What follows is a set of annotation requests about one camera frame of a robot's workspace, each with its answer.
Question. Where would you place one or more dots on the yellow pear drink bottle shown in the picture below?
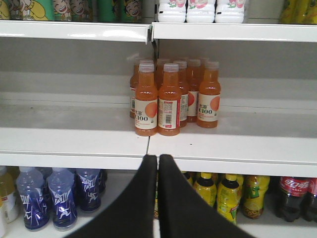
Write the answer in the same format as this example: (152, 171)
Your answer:
(299, 12)

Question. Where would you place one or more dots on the orange yellow drink bottle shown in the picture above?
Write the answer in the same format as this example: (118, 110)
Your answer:
(8, 195)

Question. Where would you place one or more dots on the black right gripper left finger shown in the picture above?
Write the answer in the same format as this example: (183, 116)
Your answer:
(131, 214)

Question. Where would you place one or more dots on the white milk drink bottle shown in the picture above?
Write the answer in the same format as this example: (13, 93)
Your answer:
(200, 11)
(230, 11)
(172, 11)

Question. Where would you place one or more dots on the orange C100 juice bottle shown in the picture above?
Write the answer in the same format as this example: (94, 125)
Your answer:
(146, 100)
(169, 97)
(209, 96)

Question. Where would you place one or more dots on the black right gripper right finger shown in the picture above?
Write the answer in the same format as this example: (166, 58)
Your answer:
(183, 213)

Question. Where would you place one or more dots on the blue sports drink bottle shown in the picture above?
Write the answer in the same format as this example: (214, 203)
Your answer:
(89, 193)
(61, 185)
(30, 183)

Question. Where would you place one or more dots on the yellow iced tea bottle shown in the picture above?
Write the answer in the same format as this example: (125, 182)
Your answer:
(206, 188)
(228, 198)
(254, 193)

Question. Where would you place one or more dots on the green cartoon tea bottle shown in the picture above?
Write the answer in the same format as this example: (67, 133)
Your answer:
(131, 11)
(62, 10)

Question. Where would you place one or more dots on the white shelf unit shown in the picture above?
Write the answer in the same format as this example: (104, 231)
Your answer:
(65, 98)

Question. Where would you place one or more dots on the plastic cola bottle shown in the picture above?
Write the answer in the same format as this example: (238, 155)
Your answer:
(290, 196)
(310, 204)

